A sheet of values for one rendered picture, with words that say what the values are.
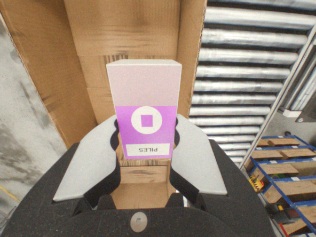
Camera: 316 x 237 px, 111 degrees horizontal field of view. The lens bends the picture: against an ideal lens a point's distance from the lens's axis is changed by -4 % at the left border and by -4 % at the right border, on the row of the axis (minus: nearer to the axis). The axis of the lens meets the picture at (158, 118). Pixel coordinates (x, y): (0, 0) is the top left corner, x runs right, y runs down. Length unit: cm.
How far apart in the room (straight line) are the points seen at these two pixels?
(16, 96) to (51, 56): 172
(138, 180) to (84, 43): 64
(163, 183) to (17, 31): 73
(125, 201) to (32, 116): 169
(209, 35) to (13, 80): 188
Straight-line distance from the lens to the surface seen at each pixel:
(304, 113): 101
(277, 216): 103
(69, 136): 37
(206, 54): 55
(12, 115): 227
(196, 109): 62
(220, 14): 57
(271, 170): 170
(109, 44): 39
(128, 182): 74
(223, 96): 65
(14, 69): 190
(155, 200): 70
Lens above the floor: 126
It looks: 59 degrees down
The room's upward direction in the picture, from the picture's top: 175 degrees clockwise
